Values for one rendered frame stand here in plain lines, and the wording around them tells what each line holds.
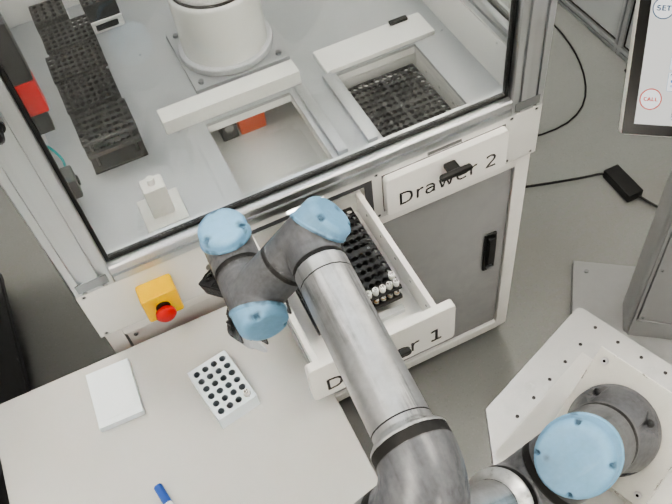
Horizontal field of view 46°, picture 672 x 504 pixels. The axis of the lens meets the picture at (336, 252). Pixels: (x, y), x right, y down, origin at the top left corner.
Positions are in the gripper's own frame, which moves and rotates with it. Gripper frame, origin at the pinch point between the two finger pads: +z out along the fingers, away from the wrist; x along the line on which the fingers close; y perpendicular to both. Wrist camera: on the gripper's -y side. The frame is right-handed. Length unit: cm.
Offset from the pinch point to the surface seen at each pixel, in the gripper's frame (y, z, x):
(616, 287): 44, 91, 100
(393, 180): 3.3, 0.0, 42.4
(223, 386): -3.8, 10.4, -8.8
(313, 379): 14.0, 0.3, -2.0
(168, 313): -18.4, 2.0, -4.4
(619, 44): 2, 95, 206
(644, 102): 40, -8, 77
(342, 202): -4.8, 4.1, 35.1
